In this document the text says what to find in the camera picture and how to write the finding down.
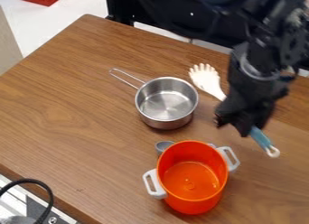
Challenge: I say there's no white spatula with blue handle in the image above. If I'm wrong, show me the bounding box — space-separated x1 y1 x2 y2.
187 62 282 159

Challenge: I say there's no silver pot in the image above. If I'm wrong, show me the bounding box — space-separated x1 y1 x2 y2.
108 68 201 131

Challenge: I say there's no small grey cup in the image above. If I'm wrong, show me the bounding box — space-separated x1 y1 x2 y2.
154 140 177 155

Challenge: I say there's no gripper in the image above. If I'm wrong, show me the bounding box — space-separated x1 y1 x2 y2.
212 43 291 138

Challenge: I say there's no black cable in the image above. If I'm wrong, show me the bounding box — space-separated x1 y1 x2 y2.
0 178 56 224

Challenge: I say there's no orange pot with white handles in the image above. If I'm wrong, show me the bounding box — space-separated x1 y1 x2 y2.
141 139 242 216

